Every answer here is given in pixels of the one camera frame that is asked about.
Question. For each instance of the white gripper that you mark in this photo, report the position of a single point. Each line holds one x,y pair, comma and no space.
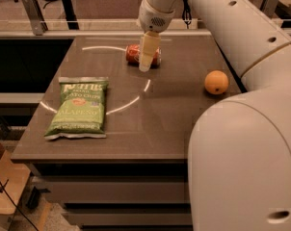
152,19

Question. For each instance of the red coke can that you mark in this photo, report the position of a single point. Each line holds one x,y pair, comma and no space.
133,51

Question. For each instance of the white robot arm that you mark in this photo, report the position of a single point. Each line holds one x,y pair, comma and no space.
239,156

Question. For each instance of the orange fruit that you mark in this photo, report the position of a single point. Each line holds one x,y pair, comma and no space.
216,82

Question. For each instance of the green jalapeno chips bag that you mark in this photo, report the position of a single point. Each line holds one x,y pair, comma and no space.
82,109

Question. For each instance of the grey drawer cabinet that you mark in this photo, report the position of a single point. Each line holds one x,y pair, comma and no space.
118,195

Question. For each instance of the wooden box at left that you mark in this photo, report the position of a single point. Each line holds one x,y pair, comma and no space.
13,179

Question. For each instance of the left metal rail bracket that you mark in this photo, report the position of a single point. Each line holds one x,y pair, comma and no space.
32,9

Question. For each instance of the metal rail bracket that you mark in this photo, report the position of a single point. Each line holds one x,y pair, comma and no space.
269,7
32,9

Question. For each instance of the right metal rail bracket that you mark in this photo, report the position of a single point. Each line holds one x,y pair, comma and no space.
269,7

